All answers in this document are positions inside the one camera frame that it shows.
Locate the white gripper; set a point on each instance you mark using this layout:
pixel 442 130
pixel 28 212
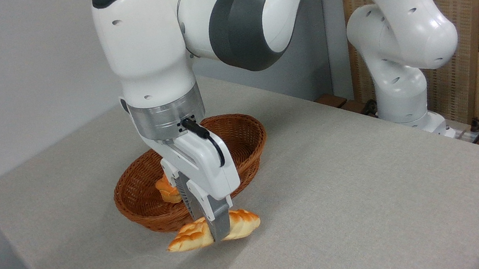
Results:
pixel 206 169

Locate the long braided bread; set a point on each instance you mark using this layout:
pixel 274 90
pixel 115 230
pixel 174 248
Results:
pixel 244 223

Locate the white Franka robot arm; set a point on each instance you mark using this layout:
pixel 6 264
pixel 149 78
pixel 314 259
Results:
pixel 147 47

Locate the round bread roll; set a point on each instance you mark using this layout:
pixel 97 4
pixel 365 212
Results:
pixel 167 193

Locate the brown wicker basket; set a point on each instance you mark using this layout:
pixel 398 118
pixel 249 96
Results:
pixel 142 194

